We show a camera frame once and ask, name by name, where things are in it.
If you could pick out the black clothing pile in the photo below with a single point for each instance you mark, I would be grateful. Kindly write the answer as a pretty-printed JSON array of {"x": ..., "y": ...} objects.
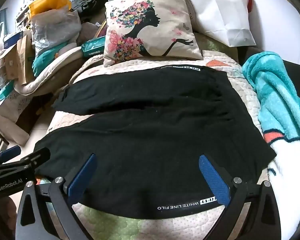
[{"x": 92, "y": 2}]

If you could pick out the yellow plastic bag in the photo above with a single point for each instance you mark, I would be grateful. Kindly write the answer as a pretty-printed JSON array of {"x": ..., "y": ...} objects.
[{"x": 47, "y": 3}]

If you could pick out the beige padded mat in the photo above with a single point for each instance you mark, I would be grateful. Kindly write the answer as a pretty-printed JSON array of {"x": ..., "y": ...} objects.
[{"x": 52, "y": 72}]

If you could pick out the beige cardboard box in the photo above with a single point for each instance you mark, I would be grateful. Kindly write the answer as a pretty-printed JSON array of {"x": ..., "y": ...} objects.
[{"x": 7, "y": 120}]

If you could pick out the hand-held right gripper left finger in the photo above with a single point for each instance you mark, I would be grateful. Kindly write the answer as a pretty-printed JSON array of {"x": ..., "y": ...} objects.
[{"x": 80, "y": 177}]

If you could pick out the black pants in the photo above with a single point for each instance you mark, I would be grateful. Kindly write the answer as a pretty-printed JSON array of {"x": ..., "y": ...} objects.
[{"x": 152, "y": 130}]

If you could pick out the teal and white fleece blanket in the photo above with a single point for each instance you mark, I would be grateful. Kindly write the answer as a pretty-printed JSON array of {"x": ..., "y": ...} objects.
[{"x": 272, "y": 92}]

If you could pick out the floral silhouette printed cushion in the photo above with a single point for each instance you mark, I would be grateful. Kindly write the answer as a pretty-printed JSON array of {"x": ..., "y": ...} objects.
[{"x": 152, "y": 45}]

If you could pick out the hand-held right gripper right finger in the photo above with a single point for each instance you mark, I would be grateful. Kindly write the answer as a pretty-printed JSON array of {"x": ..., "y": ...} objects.
[{"x": 213, "y": 180}]

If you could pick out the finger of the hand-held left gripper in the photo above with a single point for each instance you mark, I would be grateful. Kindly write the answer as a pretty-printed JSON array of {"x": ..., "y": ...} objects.
[
  {"x": 7, "y": 154},
  {"x": 37, "y": 157}
]

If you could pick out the white paper bag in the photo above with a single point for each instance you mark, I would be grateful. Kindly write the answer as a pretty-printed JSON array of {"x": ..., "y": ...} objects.
[{"x": 220, "y": 10}]

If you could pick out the teal tissue packet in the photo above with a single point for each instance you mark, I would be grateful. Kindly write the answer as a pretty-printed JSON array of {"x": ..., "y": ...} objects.
[
  {"x": 92, "y": 48},
  {"x": 47, "y": 57}
]

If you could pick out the red object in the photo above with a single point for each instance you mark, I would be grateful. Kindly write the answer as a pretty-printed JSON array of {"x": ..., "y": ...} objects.
[{"x": 250, "y": 2}]

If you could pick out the quilted patterned bed cover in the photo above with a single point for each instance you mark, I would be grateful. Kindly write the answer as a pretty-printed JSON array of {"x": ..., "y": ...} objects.
[{"x": 140, "y": 227}]

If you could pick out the white shelf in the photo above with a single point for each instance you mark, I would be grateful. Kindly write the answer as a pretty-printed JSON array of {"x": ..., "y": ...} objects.
[{"x": 22, "y": 17}]

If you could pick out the clear plastic bag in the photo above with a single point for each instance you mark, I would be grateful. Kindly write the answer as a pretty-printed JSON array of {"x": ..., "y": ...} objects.
[{"x": 57, "y": 30}]

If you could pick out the brown cardboard boxes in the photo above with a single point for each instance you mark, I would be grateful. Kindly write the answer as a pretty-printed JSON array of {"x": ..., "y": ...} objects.
[{"x": 22, "y": 55}]

